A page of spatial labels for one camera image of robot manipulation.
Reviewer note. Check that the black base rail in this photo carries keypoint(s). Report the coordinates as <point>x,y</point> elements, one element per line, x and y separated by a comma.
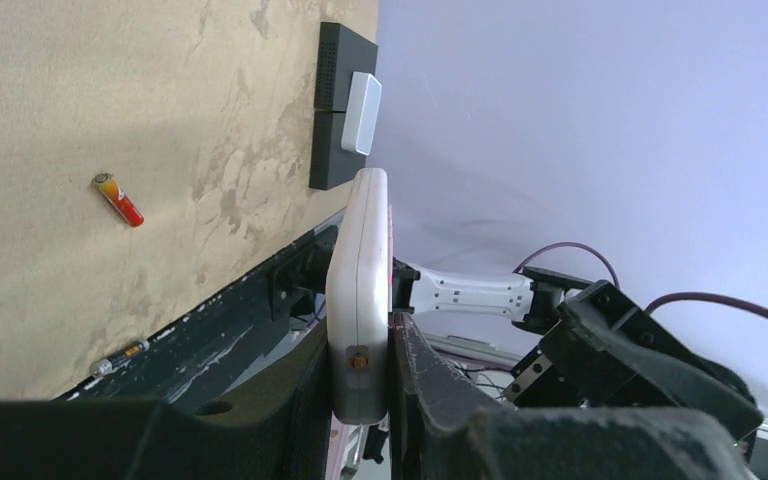
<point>233,334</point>

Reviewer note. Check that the white device on box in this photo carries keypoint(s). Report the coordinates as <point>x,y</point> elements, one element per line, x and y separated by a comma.
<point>361,113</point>

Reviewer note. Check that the red AAA battery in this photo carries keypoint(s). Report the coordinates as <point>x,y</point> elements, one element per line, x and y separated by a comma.
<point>108,187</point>

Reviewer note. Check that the white red remote control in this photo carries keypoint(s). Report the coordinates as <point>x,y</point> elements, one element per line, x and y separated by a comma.
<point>358,302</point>

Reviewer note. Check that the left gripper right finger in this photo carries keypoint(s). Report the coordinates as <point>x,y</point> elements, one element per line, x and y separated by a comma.
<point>444,427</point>

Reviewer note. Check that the black perforated box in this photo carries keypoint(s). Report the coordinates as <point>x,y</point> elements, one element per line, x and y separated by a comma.
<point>341,53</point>

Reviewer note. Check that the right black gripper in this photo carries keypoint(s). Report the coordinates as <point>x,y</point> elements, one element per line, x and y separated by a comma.
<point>599,349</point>

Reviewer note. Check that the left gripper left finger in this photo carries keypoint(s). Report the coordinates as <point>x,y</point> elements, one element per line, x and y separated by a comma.
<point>273,426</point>

